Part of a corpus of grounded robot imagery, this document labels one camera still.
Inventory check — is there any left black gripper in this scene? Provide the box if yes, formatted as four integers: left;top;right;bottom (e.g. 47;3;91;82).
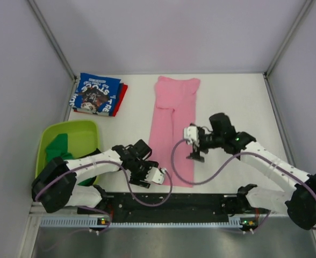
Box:
129;158;158;188

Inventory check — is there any pink t shirt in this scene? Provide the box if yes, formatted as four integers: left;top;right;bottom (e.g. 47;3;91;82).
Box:
148;76;200;188

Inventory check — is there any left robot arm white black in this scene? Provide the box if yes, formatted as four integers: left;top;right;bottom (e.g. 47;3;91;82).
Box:
32;140;166;213

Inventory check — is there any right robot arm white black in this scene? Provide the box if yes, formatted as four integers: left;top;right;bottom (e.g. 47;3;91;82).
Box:
183;113;316;230

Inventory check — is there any black t shirt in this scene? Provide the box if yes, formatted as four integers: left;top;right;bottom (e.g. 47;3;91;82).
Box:
78;148;101;159

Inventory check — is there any lime green plastic bin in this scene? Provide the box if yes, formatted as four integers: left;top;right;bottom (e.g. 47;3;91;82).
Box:
35;120;100;176

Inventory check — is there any folded red t shirt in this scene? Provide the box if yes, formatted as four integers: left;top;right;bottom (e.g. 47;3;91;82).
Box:
112;83;128;117

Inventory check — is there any green t shirt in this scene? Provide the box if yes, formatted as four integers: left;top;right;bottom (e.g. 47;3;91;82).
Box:
37;132;100;174

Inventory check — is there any folded blue printed t shirt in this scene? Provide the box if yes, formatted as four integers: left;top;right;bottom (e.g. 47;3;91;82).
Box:
69;73;124;116

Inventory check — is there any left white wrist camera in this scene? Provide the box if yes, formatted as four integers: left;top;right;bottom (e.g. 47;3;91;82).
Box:
145;167;167;185

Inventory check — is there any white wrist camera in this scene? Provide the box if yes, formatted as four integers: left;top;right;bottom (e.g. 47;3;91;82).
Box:
183;125;199;145
145;167;167;185

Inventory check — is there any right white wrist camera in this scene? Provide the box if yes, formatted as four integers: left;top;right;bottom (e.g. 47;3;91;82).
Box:
183;125;199;145

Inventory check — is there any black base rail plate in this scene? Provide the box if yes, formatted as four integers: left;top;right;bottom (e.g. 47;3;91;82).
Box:
77;191;269;223

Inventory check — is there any grey slotted cable duct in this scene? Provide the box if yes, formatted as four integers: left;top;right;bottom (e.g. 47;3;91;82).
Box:
40;217;257;228

